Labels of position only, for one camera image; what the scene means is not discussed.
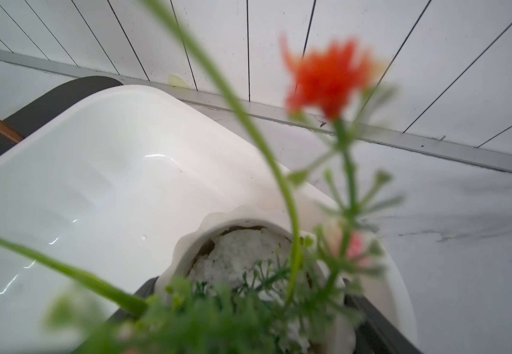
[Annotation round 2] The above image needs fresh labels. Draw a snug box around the small red flower potted plant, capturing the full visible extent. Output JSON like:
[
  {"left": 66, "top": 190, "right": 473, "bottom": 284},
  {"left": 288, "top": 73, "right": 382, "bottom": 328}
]
[{"left": 0, "top": 1, "right": 402, "bottom": 353}]

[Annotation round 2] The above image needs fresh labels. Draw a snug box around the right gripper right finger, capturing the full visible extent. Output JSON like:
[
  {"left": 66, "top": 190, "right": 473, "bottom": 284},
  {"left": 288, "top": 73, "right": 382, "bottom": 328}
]
[{"left": 345, "top": 292, "right": 421, "bottom": 354}]

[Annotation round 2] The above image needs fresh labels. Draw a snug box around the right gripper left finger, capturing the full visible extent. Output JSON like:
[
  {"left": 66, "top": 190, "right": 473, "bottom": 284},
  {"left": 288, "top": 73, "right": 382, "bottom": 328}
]
[{"left": 71, "top": 276, "right": 156, "bottom": 353}]

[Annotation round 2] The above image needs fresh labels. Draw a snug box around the white rectangular storage tray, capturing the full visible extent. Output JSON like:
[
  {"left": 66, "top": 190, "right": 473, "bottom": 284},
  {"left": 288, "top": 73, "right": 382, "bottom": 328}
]
[{"left": 0, "top": 86, "right": 418, "bottom": 353}]

